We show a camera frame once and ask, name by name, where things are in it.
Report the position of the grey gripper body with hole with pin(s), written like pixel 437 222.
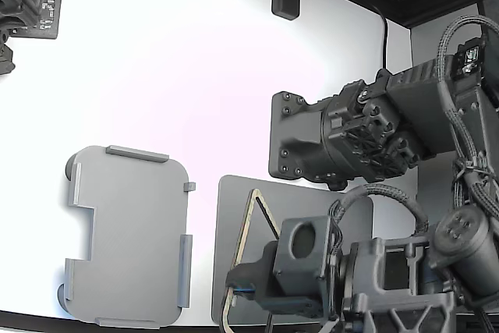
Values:
pixel 300 274

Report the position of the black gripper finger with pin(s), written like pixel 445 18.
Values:
pixel 253 276
pixel 292 307

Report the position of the tan rectangular frame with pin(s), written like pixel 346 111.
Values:
pixel 242 231

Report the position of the black six-joint robot arm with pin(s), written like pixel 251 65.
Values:
pixel 351 134

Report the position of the grey holder platform with legs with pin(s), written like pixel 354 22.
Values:
pixel 132 231

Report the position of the flat grey tray plate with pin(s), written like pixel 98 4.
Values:
pixel 304 204

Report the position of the dark circuit board plate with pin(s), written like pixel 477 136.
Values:
pixel 52 17

